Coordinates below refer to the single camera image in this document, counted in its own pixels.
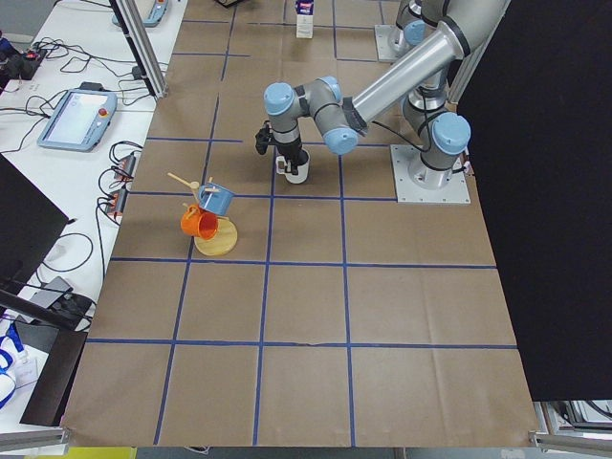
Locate black panel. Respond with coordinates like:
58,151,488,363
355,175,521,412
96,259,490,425
459,1,611,401

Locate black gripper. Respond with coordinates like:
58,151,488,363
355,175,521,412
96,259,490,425
255,120,306,173

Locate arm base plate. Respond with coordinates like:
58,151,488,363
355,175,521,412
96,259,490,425
374,25,410,62
390,144,470,206

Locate wooden mug tree stand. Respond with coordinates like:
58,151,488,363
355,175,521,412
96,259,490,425
166,172,238,256

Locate orange mug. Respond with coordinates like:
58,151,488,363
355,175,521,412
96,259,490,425
180,205,218,240

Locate blue white milk carton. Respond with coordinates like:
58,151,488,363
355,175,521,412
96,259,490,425
295,0,315,39

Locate white mug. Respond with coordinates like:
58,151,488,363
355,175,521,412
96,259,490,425
275,150,310,185

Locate aluminium frame post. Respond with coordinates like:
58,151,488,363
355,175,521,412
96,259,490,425
109,0,168,99

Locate black monitor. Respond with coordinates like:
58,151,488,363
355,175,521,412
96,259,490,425
0,158,68,294

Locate brown paper table cover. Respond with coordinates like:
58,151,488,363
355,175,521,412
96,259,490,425
62,1,537,448

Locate blue mug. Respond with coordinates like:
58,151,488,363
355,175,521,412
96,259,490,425
197,182,235,216

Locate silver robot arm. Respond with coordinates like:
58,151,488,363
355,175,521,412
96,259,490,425
255,1,505,183
395,1,470,190

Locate blue teach pendant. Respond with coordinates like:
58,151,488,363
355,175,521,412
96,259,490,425
37,89,118,152
135,0,170,28

